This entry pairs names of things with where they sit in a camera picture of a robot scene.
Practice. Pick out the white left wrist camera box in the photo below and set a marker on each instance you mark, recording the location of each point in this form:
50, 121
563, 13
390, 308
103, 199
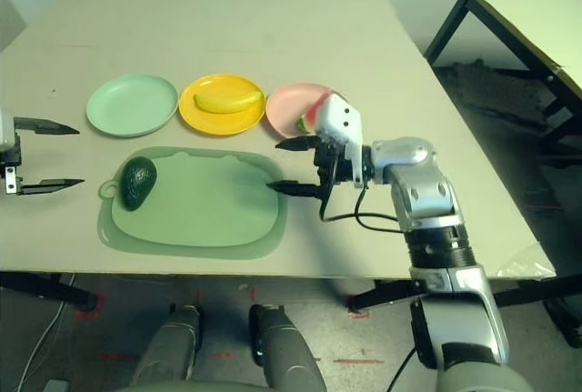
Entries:
7, 126

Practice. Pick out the long black table foot bar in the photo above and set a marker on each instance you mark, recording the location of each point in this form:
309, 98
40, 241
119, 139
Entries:
536, 289

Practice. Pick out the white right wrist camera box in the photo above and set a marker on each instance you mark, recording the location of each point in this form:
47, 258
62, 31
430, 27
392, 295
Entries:
341, 121

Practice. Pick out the side table with black legs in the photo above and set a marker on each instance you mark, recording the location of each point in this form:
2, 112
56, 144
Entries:
523, 23

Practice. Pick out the grey robot torso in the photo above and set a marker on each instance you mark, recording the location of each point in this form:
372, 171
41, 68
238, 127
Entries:
191, 386

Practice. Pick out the grey robot leg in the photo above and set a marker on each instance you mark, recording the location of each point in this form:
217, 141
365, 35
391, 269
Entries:
282, 346
173, 342

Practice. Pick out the small grey floor box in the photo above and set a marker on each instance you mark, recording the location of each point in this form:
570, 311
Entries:
57, 386

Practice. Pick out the yellow toy banana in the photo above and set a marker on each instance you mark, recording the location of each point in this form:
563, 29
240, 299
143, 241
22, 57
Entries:
227, 103

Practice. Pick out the green silicone cutting board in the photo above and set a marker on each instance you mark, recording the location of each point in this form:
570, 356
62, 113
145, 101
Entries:
195, 214

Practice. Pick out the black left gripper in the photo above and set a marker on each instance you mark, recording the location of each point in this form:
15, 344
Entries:
13, 160

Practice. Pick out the clear plastic bag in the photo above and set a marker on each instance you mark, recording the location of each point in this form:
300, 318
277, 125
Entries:
527, 267

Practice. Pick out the grey robot right leg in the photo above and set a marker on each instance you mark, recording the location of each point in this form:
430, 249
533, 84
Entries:
282, 346

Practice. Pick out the yellow round plate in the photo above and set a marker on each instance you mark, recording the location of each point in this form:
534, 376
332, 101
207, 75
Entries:
218, 123

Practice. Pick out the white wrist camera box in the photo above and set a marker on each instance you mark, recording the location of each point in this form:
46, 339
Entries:
341, 121
7, 126

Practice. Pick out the pink round plate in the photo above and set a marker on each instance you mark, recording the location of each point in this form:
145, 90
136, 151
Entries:
291, 110

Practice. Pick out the grey robot left leg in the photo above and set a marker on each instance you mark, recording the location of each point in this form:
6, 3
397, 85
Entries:
173, 342

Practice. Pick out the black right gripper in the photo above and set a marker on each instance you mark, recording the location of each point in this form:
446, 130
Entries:
329, 160

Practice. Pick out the red toy watermelon slice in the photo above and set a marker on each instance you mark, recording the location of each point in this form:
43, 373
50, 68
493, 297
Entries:
311, 117

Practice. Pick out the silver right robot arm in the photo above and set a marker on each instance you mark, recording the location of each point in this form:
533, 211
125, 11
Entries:
423, 192

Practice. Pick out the mint green round plate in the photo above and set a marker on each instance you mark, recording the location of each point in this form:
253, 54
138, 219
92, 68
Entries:
132, 105

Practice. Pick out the dark green toy avocado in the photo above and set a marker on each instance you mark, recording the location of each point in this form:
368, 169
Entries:
137, 183

